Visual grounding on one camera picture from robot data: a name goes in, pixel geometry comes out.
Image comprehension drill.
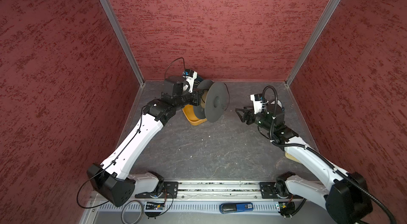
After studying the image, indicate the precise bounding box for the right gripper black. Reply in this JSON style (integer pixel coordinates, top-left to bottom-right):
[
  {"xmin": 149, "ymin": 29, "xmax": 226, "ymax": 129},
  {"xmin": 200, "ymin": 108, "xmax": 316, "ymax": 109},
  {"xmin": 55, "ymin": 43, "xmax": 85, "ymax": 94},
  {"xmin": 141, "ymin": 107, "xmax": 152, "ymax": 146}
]
[{"xmin": 235, "ymin": 105, "xmax": 274, "ymax": 131}]

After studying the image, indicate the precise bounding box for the aluminium rail frame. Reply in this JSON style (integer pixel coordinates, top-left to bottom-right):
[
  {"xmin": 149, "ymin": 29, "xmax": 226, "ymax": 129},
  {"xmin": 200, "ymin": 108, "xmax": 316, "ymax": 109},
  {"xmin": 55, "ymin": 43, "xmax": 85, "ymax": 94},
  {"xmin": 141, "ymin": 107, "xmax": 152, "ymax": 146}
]
[{"xmin": 90, "ymin": 179, "xmax": 349, "ymax": 202}]

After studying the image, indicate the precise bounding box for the left corner aluminium profile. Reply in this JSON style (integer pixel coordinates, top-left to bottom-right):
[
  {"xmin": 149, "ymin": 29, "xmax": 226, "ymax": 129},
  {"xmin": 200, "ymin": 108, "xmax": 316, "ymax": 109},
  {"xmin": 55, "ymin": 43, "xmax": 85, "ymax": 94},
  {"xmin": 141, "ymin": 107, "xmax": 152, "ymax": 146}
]
[{"xmin": 99, "ymin": 0, "xmax": 145, "ymax": 87}]

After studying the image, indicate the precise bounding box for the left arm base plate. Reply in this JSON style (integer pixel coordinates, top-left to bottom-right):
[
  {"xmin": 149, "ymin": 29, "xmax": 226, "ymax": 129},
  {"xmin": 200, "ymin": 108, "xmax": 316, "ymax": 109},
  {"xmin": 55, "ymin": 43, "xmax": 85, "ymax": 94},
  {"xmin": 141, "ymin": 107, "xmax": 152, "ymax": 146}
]
[{"xmin": 134, "ymin": 181, "xmax": 179, "ymax": 200}]

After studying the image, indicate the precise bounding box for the teal plastic tray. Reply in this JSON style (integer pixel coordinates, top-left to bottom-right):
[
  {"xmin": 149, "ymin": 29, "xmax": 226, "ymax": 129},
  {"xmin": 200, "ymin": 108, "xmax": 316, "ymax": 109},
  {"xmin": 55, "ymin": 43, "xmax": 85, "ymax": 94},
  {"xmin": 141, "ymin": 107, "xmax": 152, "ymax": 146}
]
[{"xmin": 194, "ymin": 76, "xmax": 204, "ymax": 85}]

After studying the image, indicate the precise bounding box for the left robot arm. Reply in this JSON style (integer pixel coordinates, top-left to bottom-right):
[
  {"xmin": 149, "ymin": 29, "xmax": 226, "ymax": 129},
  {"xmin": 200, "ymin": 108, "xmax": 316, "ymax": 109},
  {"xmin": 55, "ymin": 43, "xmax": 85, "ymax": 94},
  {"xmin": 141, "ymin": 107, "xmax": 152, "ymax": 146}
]
[{"xmin": 86, "ymin": 71, "xmax": 203, "ymax": 207}]

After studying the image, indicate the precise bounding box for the black corrugated conduit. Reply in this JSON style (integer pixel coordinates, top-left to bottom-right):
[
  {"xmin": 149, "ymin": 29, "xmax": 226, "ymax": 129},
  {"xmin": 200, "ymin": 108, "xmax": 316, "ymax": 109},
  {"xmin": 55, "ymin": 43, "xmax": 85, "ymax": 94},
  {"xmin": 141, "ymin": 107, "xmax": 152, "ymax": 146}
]
[{"xmin": 261, "ymin": 85, "xmax": 398, "ymax": 224}]

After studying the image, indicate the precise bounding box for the right corner aluminium profile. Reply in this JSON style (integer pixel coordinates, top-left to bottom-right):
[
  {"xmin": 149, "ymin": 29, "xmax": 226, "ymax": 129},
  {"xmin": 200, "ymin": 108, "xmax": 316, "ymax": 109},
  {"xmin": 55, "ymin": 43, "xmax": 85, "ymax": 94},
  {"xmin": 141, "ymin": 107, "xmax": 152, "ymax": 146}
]
[{"xmin": 285, "ymin": 0, "xmax": 341, "ymax": 87}]

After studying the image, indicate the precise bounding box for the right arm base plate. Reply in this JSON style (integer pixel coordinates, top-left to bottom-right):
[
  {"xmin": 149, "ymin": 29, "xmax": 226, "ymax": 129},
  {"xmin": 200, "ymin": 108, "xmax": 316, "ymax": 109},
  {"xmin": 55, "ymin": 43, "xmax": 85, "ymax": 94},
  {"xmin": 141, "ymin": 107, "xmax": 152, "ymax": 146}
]
[{"xmin": 259, "ymin": 182, "xmax": 279, "ymax": 199}]

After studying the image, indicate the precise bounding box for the grey coiled cable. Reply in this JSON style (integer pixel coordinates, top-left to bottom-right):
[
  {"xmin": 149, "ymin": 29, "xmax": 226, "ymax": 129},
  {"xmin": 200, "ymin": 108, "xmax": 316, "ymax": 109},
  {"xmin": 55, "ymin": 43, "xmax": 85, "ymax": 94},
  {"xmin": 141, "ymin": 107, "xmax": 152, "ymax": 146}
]
[{"xmin": 121, "ymin": 200, "xmax": 144, "ymax": 224}]

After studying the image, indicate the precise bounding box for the corner aluminium profile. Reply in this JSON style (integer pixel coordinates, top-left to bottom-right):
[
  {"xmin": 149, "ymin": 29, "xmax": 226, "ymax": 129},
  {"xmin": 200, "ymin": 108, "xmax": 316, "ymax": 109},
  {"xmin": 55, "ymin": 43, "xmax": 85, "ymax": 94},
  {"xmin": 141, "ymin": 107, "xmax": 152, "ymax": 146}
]
[
  {"xmin": 285, "ymin": 0, "xmax": 341, "ymax": 87},
  {"xmin": 99, "ymin": 0, "xmax": 145, "ymax": 87}
]

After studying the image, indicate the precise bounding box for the grey cable spool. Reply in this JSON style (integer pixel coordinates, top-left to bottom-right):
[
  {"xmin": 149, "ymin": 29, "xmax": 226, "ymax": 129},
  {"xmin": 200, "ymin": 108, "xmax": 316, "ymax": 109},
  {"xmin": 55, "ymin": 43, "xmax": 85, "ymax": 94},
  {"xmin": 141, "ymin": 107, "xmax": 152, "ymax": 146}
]
[{"xmin": 193, "ymin": 79, "xmax": 230, "ymax": 123}]

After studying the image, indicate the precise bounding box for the blue black handheld device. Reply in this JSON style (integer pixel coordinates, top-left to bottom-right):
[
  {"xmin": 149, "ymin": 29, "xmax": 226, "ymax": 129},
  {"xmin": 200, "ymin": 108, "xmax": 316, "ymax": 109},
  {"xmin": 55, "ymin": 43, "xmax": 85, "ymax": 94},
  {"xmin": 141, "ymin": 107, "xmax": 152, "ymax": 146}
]
[{"xmin": 219, "ymin": 202, "xmax": 254, "ymax": 214}]

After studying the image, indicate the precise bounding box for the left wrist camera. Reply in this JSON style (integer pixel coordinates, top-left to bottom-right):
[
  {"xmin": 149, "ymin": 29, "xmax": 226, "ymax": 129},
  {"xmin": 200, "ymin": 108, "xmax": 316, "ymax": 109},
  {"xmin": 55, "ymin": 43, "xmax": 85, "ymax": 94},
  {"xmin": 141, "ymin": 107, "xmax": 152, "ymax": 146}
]
[{"xmin": 182, "ymin": 69, "xmax": 198, "ymax": 93}]

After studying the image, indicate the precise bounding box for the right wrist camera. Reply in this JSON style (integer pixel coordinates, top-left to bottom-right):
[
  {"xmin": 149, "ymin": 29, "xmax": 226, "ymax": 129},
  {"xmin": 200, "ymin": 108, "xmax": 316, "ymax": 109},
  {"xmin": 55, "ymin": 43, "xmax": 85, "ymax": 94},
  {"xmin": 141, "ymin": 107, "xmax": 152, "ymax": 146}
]
[{"xmin": 250, "ymin": 93, "xmax": 267, "ymax": 114}]

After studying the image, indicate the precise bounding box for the yellow plastic tray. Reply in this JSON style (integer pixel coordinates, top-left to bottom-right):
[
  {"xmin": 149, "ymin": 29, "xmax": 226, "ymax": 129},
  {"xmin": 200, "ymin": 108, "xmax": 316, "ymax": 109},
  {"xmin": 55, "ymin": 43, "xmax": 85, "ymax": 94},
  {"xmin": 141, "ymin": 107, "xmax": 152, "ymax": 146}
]
[{"xmin": 182, "ymin": 105, "xmax": 207, "ymax": 126}]

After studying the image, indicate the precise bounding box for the beige calculator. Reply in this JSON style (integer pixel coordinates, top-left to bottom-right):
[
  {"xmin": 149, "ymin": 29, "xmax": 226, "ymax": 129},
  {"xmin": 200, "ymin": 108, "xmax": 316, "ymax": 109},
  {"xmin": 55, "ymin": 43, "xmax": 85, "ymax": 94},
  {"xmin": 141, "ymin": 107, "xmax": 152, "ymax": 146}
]
[{"xmin": 285, "ymin": 153, "xmax": 301, "ymax": 163}]

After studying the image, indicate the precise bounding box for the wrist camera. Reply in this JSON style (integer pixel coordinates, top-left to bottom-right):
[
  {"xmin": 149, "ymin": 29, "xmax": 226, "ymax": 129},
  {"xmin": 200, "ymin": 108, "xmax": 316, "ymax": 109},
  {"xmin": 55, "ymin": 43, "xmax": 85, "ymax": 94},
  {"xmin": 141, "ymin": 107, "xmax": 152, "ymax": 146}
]
[
  {"xmin": 250, "ymin": 93, "xmax": 267, "ymax": 114},
  {"xmin": 182, "ymin": 69, "xmax": 198, "ymax": 93}
]

